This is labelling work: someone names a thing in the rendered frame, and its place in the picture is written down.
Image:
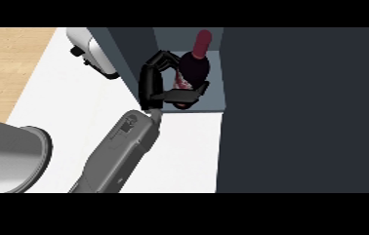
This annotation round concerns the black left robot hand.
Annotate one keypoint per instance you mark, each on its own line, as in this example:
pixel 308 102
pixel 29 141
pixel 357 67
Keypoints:
pixel 149 83

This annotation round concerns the dark grey cabinet door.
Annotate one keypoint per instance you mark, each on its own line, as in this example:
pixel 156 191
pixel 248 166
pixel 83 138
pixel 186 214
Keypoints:
pixel 292 112

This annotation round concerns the grey round pot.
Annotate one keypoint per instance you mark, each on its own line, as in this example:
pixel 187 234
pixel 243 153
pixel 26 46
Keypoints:
pixel 21 157

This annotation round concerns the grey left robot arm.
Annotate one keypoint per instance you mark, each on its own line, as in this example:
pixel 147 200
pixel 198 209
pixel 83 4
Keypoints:
pixel 119 151

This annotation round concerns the dark wine bottle red cap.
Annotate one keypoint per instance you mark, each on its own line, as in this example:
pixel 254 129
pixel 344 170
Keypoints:
pixel 196 66

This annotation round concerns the dark grey cabinet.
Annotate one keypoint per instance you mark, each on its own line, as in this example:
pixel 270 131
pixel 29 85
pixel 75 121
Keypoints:
pixel 130 53

